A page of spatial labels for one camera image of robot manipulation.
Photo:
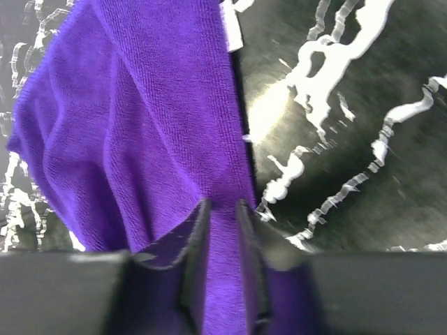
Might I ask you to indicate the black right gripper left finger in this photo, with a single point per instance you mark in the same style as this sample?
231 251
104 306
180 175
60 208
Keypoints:
160 290

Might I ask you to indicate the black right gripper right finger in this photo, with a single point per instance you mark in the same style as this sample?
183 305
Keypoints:
290 291

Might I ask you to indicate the purple microfiber towel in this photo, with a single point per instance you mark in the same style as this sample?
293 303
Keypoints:
130 120

